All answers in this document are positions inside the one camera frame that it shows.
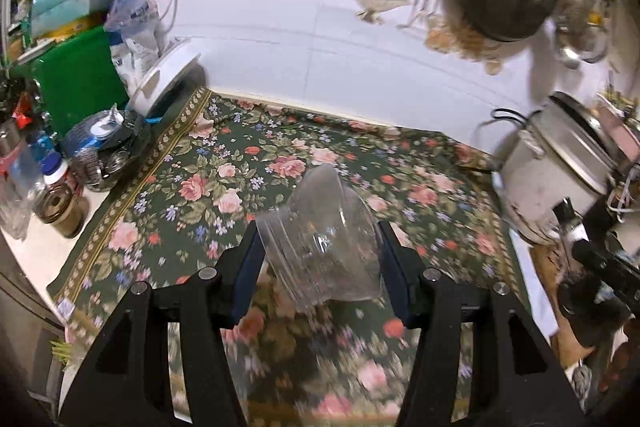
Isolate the clear plastic cup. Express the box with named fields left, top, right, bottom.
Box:
left=256, top=165, right=382, bottom=313

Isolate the small white-label dark bottle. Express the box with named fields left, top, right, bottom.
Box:
left=552, top=197, right=589, bottom=256

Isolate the white rice cooker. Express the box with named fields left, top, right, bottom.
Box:
left=498, top=91, right=620, bottom=245

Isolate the floral green table mat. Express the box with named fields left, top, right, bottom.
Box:
left=48, top=89, right=526, bottom=426

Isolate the brown jar with lid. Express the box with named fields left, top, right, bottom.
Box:
left=34, top=183, right=89, bottom=239

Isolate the green box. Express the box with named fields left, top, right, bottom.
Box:
left=10, top=26, right=129, bottom=138

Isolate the white round appliance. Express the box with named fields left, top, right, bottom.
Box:
left=127, top=39, right=200, bottom=117

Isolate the plastic bag with print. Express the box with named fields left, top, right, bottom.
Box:
left=103, top=0, right=160, bottom=98

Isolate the teal tissue box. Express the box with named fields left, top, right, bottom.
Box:
left=29, top=0, right=113, bottom=38

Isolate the black power cable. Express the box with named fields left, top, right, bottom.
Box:
left=489, top=107, right=534, bottom=128

